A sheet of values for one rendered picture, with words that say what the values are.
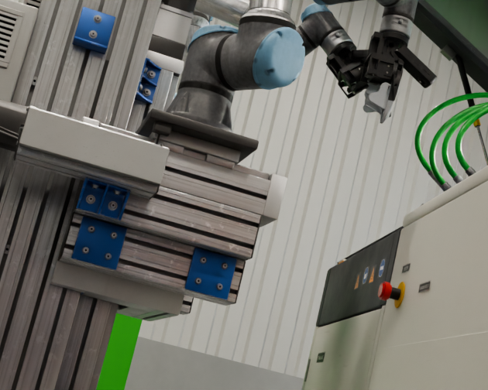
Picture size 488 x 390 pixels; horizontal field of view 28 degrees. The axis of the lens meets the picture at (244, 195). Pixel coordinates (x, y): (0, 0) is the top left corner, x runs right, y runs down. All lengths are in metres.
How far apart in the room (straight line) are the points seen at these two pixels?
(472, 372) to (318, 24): 1.36
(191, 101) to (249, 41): 0.17
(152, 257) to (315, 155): 7.48
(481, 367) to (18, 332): 1.01
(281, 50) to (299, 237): 7.29
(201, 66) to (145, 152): 0.29
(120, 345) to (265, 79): 3.70
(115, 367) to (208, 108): 3.63
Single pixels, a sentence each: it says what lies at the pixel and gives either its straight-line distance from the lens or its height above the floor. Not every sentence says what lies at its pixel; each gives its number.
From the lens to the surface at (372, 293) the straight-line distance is 2.10.
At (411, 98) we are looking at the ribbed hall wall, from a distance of 9.84.
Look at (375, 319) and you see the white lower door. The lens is 2.03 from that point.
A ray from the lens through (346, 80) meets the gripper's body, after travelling 2.48.
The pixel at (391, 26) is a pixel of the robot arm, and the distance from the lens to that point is 2.34.
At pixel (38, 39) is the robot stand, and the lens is 2.15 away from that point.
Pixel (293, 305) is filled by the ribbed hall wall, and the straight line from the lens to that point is 9.06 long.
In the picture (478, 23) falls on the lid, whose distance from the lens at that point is 2.75.
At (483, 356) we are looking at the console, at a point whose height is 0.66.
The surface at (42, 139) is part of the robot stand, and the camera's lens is 1.78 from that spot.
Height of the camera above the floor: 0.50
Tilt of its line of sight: 13 degrees up
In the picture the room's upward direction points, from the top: 14 degrees clockwise
